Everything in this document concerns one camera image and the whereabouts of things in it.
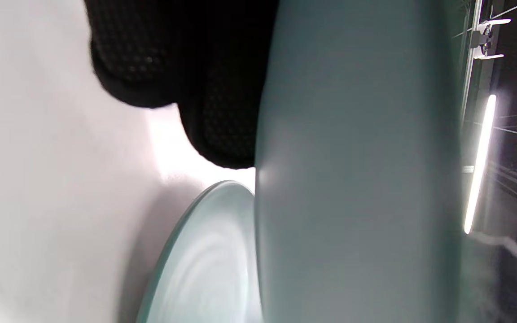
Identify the teal plate with green beans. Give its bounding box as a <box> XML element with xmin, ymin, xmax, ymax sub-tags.
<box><xmin>254</xmin><ymin>0</ymin><xmax>462</xmax><ymax>323</ymax></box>

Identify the ceiling light strip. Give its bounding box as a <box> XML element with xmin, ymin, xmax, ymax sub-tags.
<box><xmin>464</xmin><ymin>93</ymin><xmax>498</xmax><ymax>235</ymax></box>

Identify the person's left hand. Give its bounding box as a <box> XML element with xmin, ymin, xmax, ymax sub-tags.
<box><xmin>83</xmin><ymin>0</ymin><xmax>281</xmax><ymax>170</ymax></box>

